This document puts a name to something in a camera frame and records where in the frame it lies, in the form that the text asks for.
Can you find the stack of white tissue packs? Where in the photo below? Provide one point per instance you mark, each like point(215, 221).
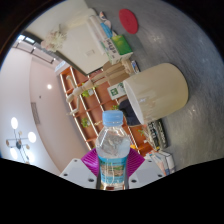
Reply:
point(98, 30)

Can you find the cream ceramic mug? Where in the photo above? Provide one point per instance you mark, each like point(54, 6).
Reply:
point(160, 90)

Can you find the clear water bottle blue cap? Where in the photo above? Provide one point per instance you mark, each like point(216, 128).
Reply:
point(112, 150)

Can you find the white partition with dark top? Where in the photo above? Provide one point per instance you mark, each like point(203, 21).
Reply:
point(80, 46)

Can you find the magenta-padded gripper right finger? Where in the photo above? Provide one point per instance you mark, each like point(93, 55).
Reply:
point(148, 171)

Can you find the green tissue pack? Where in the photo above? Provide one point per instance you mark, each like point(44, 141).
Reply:
point(121, 46)

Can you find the wooden artist mannequin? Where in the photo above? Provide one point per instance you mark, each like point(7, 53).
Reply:
point(100, 80)

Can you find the dark office chair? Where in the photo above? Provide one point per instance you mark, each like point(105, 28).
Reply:
point(128, 113)

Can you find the ceiling air vent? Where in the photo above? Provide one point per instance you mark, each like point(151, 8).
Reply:
point(35, 113)

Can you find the wooden shelf unit with books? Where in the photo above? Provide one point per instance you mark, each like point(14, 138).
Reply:
point(96, 110)

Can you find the stack of dark books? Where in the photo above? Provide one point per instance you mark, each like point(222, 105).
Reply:
point(158, 133)

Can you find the tall white green carton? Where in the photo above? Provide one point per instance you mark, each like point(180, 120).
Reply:
point(116, 91)

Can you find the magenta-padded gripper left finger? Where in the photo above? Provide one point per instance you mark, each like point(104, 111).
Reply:
point(78, 171)

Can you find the window with grey blinds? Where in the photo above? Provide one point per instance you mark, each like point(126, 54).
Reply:
point(33, 48)

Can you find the flat round red coaster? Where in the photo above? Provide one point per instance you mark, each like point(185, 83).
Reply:
point(128, 20)

